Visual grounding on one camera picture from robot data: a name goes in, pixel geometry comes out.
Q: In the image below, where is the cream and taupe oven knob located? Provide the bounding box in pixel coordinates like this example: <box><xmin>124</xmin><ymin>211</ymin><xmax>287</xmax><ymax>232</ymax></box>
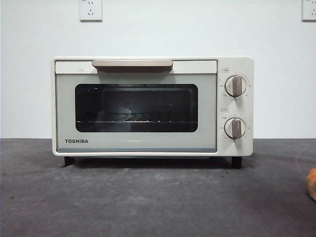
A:
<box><xmin>224</xmin><ymin>117</ymin><xmax>246</xmax><ymax>139</ymax></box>
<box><xmin>225</xmin><ymin>75</ymin><xmax>248</xmax><ymax>97</ymax></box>

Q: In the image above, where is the golden braided bread loaf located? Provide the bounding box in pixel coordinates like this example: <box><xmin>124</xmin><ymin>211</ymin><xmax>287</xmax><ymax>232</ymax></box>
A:
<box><xmin>305</xmin><ymin>167</ymin><xmax>316</xmax><ymax>198</ymax></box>

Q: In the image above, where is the white wall power socket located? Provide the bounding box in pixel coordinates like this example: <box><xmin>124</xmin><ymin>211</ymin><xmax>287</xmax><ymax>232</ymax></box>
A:
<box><xmin>301</xmin><ymin>0</ymin><xmax>316</xmax><ymax>22</ymax></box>
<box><xmin>79</xmin><ymin>0</ymin><xmax>103</xmax><ymax>22</ymax></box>

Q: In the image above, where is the glass oven door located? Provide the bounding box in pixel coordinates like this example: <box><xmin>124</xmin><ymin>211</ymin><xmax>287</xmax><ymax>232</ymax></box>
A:
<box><xmin>54</xmin><ymin>59</ymin><xmax>218</xmax><ymax>153</ymax></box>

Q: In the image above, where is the cream Toshiba toaster oven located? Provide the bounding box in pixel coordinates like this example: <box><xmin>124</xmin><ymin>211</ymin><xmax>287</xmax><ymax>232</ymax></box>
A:
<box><xmin>51</xmin><ymin>56</ymin><xmax>254</xmax><ymax>169</ymax></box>

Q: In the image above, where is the metal wire oven rack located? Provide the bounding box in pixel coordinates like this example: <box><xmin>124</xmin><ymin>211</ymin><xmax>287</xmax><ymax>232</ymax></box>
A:
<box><xmin>76</xmin><ymin>112</ymin><xmax>198</xmax><ymax>124</ymax></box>

